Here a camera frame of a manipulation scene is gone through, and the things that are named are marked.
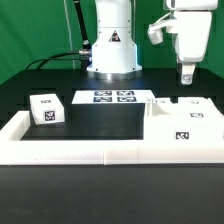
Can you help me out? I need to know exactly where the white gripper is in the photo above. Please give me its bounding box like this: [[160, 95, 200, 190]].
[[164, 0, 218, 85]]

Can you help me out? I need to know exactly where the white cabinet body box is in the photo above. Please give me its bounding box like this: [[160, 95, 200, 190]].
[[143, 99, 224, 142]]

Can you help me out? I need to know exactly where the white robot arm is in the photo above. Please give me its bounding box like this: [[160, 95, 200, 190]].
[[87, 0, 218, 85]]

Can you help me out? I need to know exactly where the white cabinet top block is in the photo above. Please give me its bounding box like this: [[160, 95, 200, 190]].
[[30, 94, 65, 125]]

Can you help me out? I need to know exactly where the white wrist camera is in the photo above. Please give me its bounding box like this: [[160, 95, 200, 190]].
[[147, 13, 177, 45]]

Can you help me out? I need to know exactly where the white marker base plate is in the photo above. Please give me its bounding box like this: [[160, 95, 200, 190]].
[[72, 90, 155, 104]]

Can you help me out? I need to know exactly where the black ribbed hose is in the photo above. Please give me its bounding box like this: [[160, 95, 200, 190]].
[[73, 0, 92, 51]]

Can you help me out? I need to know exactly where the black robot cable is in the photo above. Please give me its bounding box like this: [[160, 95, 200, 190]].
[[25, 50, 93, 71]]

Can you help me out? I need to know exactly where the white U-shaped fence frame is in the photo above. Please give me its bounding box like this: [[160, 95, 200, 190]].
[[0, 111, 224, 165]]

